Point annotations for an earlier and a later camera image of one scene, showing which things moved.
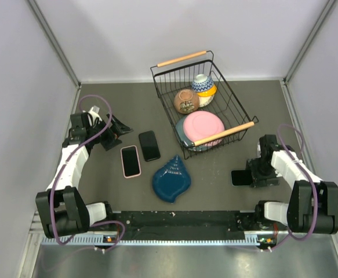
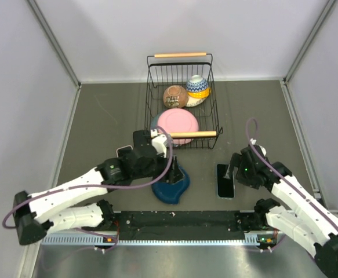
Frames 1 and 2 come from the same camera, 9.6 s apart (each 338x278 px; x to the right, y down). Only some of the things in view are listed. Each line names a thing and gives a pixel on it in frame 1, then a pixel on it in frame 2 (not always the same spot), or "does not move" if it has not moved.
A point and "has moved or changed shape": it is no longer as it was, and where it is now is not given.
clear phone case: [258, 150] has moved or changed shape
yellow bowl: [209, 92] -> [201, 94]
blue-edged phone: [241, 178] has moved or changed shape
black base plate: [186, 220] does not move
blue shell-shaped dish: [171, 179] does not move
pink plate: [199, 125] -> [178, 120]
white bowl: [204, 101] -> [192, 101]
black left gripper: [118, 127] -> [175, 175]
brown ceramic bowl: [186, 101] -> [175, 97]
